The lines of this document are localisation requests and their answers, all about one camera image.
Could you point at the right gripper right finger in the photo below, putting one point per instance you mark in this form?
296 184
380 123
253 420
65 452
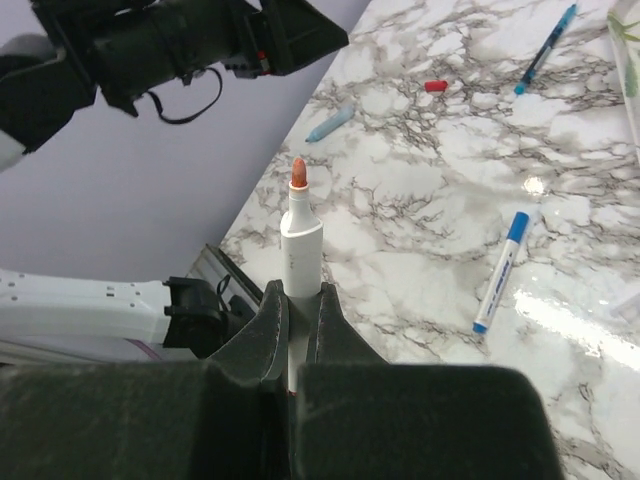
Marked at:
359 417

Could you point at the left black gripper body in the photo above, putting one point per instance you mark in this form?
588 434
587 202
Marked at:
138 45

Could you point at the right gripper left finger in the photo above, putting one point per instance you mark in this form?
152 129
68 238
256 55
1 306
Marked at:
224 417

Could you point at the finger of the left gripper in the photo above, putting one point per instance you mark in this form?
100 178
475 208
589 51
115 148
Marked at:
300 35

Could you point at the white marker pen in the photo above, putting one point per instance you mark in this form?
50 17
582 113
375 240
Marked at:
500 275

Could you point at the white red marker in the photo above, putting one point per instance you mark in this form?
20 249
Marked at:
301 233

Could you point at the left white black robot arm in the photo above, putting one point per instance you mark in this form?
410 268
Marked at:
121 198

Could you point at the blue gel pen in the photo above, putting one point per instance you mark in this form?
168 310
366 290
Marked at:
545 50

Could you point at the red marker cap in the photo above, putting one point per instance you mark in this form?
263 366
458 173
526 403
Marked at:
436 86

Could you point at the floral serving tray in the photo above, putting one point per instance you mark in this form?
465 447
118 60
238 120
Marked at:
623 25

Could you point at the aluminium frame rail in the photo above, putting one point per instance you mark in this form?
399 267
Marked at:
213 265

